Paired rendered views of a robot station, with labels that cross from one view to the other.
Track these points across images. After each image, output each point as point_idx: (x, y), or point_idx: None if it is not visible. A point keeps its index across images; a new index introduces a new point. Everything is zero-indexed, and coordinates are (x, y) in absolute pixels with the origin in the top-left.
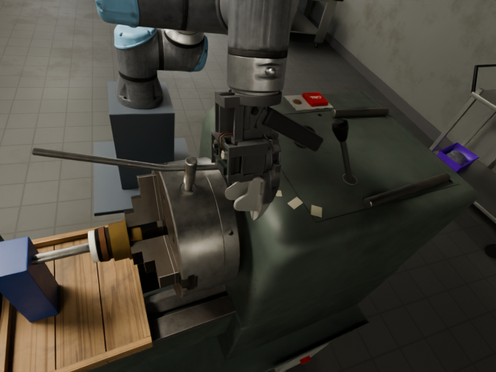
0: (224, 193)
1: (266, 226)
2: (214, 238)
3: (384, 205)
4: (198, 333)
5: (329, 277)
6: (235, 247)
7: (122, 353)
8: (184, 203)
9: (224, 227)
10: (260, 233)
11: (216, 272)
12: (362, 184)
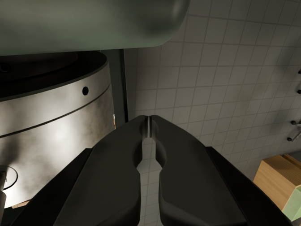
0: (2, 111)
1: (108, 43)
2: (91, 115)
3: None
4: None
5: None
6: (99, 78)
7: (115, 127)
8: (38, 176)
9: (78, 104)
10: (108, 49)
11: (111, 92)
12: None
